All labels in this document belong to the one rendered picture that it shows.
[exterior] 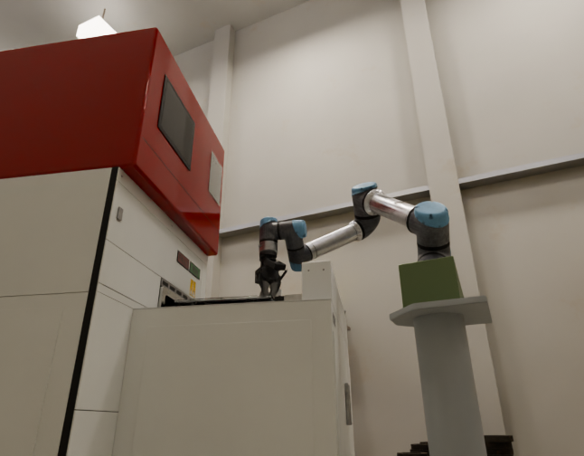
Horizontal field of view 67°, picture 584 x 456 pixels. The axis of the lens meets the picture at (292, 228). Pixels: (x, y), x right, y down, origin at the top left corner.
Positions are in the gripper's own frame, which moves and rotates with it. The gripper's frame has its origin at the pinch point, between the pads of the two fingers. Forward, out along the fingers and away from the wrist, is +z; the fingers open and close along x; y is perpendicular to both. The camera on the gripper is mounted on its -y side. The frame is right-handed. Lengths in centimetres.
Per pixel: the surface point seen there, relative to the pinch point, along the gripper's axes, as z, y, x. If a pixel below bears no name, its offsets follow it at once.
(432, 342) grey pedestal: 20, -45, -36
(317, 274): -0.2, -35.5, -1.8
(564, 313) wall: -46, 94, -322
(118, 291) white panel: 7, -15, 55
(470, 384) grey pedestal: 33, -50, -45
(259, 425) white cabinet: 43, -31, 15
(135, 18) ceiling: -569, 423, 71
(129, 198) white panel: -24, -16, 56
